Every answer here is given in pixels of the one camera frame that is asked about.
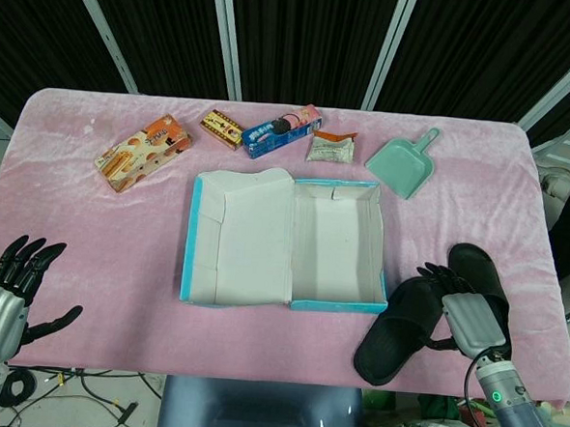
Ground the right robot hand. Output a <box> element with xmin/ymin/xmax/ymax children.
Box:
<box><xmin>410</xmin><ymin>261</ymin><xmax>514</xmax><ymax>359</ymax></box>

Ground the black rubber slipper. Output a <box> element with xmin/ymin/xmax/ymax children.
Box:
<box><xmin>442</xmin><ymin>241</ymin><xmax>512</xmax><ymax>334</ymax></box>
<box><xmin>351</xmin><ymin>271</ymin><xmax>449</xmax><ymax>389</ymax></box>

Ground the teal cardboard shoe box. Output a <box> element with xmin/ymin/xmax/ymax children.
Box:
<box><xmin>178</xmin><ymin>162</ymin><xmax>397</xmax><ymax>320</ymax></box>

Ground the orange biscuit box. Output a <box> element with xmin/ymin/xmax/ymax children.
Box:
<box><xmin>91</xmin><ymin>108</ymin><xmax>196</xmax><ymax>199</ymax></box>

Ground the blue cookie box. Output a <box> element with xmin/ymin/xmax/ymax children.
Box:
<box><xmin>239</xmin><ymin>99</ymin><xmax>326</xmax><ymax>164</ymax></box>

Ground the small yellow red box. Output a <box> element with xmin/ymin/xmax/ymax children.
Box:
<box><xmin>197</xmin><ymin>105</ymin><xmax>247</xmax><ymax>152</ymax></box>

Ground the green cloth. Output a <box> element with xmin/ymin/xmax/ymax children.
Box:
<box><xmin>419</xmin><ymin>394</ymin><xmax>464</xmax><ymax>422</ymax></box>

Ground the pink plush tablecloth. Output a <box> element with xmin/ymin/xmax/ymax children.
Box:
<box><xmin>0</xmin><ymin>84</ymin><xmax>570</xmax><ymax>404</ymax></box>

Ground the mint green dustpan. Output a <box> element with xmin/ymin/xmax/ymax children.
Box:
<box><xmin>361</xmin><ymin>123</ymin><xmax>442</xmax><ymax>203</ymax></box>

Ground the silver snack packet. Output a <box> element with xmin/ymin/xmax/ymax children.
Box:
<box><xmin>304</xmin><ymin>128</ymin><xmax>358</xmax><ymax>165</ymax></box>

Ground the blue-grey robot torso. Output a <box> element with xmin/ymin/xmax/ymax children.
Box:
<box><xmin>155</xmin><ymin>373</ymin><xmax>367</xmax><ymax>427</ymax></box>

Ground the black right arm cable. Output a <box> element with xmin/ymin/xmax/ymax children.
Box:
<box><xmin>459</xmin><ymin>355</ymin><xmax>519</xmax><ymax>427</ymax></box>

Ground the white partition post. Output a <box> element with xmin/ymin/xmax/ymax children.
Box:
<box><xmin>59</xmin><ymin>0</ymin><xmax>145</xmax><ymax>96</ymax></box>
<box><xmin>361</xmin><ymin>0</ymin><xmax>420</xmax><ymax>114</ymax></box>
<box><xmin>205</xmin><ymin>0</ymin><xmax>249</xmax><ymax>101</ymax></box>
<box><xmin>515</xmin><ymin>39</ymin><xmax>570</xmax><ymax>135</ymax></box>

